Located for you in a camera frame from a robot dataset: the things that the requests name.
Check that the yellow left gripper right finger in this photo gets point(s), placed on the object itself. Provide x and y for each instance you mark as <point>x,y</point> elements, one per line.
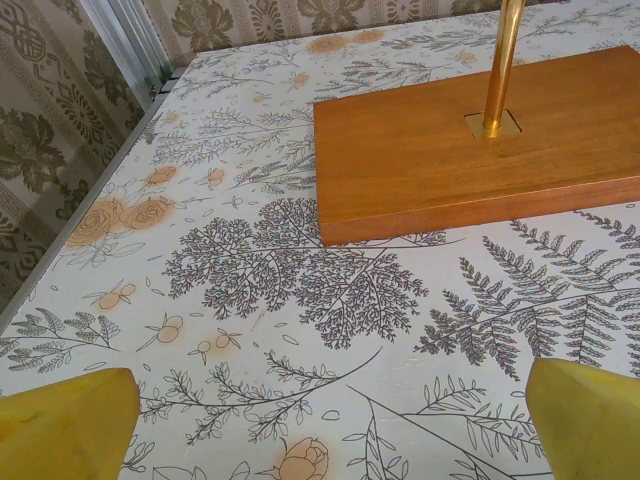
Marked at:
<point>595,430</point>

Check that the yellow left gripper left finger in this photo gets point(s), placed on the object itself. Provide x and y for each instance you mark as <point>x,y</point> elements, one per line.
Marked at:
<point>65,430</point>

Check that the gold hook stand, wooden base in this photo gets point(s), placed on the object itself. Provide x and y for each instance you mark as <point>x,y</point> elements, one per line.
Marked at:
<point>425,165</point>

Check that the aluminium table side rail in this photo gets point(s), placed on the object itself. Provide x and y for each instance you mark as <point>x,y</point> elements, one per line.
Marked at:
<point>102,167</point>

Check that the aluminium frame post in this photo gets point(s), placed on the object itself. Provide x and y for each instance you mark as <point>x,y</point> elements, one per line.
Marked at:
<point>125,40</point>

